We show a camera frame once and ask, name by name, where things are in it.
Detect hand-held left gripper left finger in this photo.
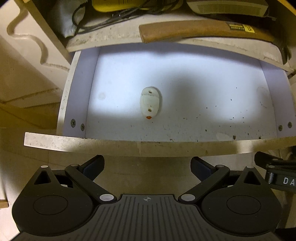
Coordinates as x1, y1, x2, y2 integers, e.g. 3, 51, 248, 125
32, 155, 117, 205

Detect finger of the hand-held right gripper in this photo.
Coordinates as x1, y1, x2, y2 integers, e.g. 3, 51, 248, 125
254, 151, 296, 168

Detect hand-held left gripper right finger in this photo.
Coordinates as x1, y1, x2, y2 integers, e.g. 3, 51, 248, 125
178, 156, 263, 204

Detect cream wooden drawer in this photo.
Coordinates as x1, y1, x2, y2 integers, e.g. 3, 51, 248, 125
24, 44, 296, 158

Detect white oval remote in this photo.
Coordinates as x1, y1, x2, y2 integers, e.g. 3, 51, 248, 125
140, 86, 161, 120

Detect open beige drawer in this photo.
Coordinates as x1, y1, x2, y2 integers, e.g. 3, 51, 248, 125
0, 0, 296, 163

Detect cream wooden board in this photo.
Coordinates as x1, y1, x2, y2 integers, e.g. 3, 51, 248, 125
66, 13, 295, 73

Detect white cloth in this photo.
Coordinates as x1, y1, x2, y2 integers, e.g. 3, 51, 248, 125
52, 0, 80, 38

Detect grey ribbed box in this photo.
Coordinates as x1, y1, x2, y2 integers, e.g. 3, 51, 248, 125
186, 0, 269, 17

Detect wooden hammer handle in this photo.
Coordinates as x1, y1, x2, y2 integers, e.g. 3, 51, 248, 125
138, 19, 291, 64

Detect yellow tool with black cable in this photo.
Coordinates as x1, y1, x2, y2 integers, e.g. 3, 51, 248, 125
71, 0, 176, 36

